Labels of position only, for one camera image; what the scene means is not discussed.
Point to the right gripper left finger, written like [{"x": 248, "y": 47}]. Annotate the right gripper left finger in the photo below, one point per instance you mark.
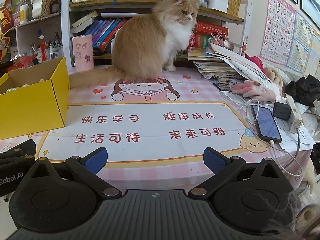
[{"x": 84, "y": 171}]

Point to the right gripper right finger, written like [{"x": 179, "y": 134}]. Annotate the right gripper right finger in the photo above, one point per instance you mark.
[{"x": 224, "y": 170}]

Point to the pink plush pig toy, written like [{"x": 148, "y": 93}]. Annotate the pink plush pig toy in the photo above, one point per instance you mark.
[{"x": 41, "y": 80}]

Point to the black smartphone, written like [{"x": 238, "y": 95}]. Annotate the black smartphone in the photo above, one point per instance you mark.
[{"x": 266, "y": 126}]

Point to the yellow cardboard box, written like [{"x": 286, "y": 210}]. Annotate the yellow cardboard box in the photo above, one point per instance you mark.
[{"x": 35, "y": 108}]

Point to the pink checkered table mat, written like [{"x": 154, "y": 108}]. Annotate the pink checkered table mat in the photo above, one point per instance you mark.
[{"x": 157, "y": 139}]

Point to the black charger block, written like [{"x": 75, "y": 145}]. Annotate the black charger block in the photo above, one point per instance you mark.
[{"x": 281, "y": 111}]

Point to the pink fluffy glove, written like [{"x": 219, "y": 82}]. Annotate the pink fluffy glove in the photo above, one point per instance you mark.
[{"x": 254, "y": 90}]

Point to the white power strip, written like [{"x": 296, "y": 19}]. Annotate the white power strip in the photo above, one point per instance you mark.
[{"x": 295, "y": 120}]

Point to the stack of papers and magazines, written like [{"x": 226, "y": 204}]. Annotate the stack of papers and magazines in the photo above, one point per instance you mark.
[{"x": 219, "y": 62}]

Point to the pink cylindrical pen holder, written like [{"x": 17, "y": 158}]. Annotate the pink cylindrical pen holder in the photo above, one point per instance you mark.
[{"x": 83, "y": 53}]

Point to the orange and white cat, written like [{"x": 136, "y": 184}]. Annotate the orange and white cat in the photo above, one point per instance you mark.
[{"x": 146, "y": 44}]

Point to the red dictionary book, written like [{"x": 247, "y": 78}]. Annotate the red dictionary book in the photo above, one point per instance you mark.
[{"x": 208, "y": 28}]

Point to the red gold monkey decoration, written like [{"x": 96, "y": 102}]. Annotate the red gold monkey decoration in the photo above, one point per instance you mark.
[{"x": 7, "y": 23}]

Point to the wooden bookshelf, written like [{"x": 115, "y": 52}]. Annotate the wooden bookshelf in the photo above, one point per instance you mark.
[{"x": 240, "y": 26}]

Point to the alphabet wall poster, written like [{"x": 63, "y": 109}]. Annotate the alphabet wall poster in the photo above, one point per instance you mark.
[{"x": 290, "y": 40}]

